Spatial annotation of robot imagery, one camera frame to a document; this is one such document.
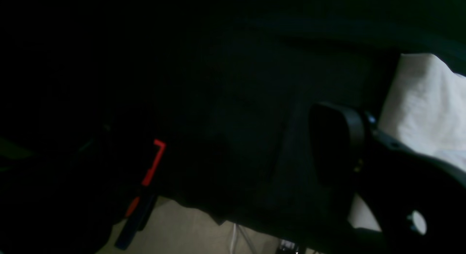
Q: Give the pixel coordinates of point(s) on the white T-shirt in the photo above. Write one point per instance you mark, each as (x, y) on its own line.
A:
(425, 108)

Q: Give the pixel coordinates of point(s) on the black table cloth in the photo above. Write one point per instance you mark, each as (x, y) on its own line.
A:
(87, 85)

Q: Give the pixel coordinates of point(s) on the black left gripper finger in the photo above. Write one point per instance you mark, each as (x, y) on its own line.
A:
(417, 200)

